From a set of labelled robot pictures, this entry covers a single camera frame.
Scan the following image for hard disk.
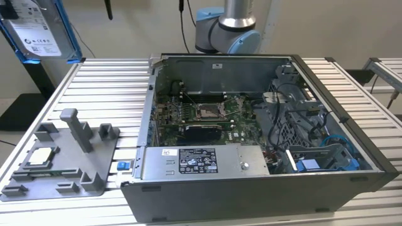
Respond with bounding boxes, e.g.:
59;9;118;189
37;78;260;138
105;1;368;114
0;0;85;65

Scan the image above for black box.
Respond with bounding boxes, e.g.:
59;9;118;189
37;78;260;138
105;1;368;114
345;69;377;87

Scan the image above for blue disk carrier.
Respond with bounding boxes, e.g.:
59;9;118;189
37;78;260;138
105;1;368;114
297;159;322;173

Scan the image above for thin wire locking lever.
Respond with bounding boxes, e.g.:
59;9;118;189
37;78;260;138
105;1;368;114
183;91;201;105

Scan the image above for grey disk bay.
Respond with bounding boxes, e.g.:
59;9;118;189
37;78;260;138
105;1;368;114
284;143;361;174

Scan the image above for black camera cable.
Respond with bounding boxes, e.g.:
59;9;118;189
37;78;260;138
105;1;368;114
103;0;114;21

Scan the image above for short black wire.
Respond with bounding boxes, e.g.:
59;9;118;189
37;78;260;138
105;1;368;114
309;110;334;142

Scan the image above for silver CPU chip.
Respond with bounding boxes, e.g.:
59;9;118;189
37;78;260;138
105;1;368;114
27;147;55;167

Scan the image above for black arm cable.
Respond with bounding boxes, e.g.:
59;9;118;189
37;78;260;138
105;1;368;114
178;0;191;54

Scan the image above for red orange wire bundle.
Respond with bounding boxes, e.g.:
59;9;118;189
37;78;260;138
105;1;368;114
264;150;285;170

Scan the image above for black graphics card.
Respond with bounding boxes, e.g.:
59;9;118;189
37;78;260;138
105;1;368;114
182;124;225;143

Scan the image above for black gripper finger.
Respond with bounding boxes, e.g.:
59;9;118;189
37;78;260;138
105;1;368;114
0;0;19;20

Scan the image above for black stand with flat base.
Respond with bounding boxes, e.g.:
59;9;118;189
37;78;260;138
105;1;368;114
0;60;58;131

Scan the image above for long black wire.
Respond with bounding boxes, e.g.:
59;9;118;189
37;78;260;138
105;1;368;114
268;82;304;152

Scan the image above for black expansion slot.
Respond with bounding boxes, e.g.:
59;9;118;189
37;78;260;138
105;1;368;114
183;119;236;124

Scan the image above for blue wire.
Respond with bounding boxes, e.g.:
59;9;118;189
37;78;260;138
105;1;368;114
322;134;353;156

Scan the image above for silver power supply unit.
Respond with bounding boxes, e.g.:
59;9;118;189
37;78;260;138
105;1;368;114
141;145;272;180

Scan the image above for black RAM slot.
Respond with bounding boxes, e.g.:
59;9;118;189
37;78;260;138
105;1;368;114
181;94;229;99
181;90;229;96

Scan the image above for metal slat side table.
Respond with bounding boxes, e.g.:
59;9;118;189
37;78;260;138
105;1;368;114
362;57;402;88

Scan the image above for grey parts rack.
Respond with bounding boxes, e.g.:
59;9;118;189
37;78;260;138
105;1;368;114
0;108;122;202

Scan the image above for black open PC case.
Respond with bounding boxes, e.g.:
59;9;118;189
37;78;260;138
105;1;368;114
121;52;401;223

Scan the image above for green motherboard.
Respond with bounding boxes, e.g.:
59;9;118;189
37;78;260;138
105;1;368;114
153;93;269;147

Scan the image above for metal socket cover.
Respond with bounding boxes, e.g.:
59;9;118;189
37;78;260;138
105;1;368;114
221;96;246;112

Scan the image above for grey perforated drive cage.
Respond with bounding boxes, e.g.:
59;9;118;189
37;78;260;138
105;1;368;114
254;77;346;151

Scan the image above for CPU socket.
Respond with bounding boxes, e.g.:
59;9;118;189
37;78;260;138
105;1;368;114
195;102;228;119

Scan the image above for dark hanging cable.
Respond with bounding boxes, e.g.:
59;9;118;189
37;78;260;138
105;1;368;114
385;88;400;109

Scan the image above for thin dark wall cable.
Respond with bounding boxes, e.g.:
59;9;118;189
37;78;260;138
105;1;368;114
66;22;97;58

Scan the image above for green RAM stick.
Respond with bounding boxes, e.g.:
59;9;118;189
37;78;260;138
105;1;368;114
14;172;78;178

